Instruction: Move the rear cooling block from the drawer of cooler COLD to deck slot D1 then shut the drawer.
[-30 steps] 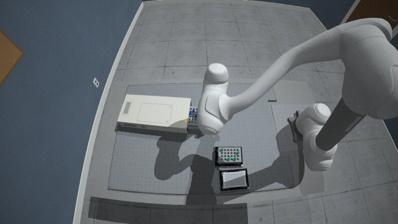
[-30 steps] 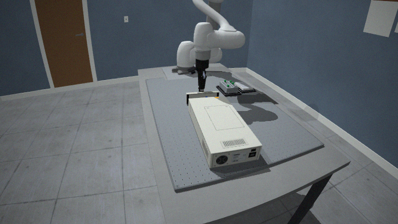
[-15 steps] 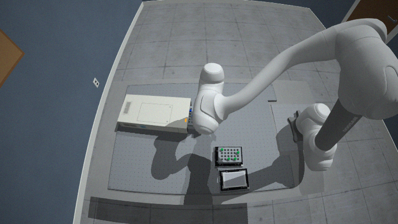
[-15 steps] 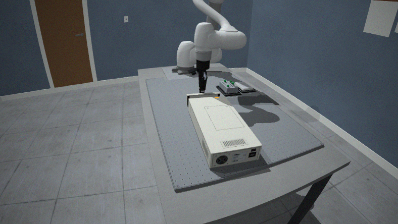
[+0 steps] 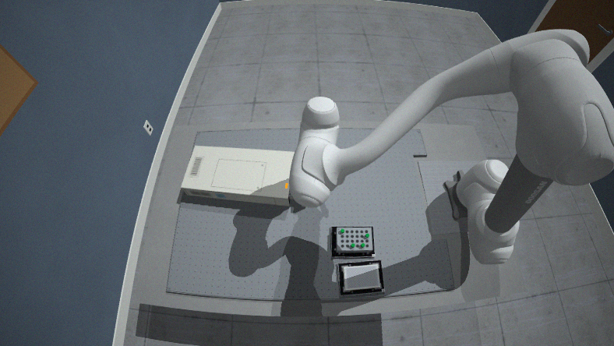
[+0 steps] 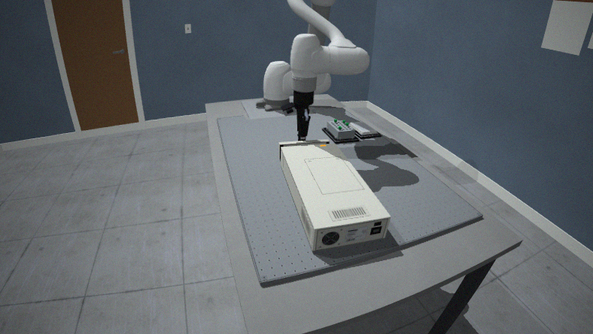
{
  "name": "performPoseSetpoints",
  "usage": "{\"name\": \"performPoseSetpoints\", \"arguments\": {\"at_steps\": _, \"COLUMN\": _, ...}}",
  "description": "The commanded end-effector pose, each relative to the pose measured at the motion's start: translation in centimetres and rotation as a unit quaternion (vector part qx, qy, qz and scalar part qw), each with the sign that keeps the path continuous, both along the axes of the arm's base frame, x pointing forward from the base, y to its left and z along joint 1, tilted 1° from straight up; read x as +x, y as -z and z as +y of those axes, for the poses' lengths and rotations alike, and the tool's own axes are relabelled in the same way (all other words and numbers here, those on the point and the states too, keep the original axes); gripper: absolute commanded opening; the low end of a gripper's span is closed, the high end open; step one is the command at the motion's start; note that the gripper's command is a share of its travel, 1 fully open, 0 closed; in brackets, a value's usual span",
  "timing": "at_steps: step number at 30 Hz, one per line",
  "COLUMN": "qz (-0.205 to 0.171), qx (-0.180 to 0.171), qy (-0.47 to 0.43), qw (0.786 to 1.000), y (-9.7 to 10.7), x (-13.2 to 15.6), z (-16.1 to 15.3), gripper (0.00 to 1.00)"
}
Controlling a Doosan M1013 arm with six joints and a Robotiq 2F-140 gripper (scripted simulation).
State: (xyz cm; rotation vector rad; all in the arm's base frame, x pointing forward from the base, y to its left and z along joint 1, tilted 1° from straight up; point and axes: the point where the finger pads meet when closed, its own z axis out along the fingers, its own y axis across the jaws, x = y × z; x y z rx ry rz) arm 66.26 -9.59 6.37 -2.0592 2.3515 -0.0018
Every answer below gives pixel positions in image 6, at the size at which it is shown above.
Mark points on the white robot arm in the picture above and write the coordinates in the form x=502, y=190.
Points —
x=311, y=64

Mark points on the black rectangular frame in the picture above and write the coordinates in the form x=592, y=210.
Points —
x=362, y=136

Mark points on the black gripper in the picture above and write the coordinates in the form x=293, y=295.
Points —
x=303, y=118

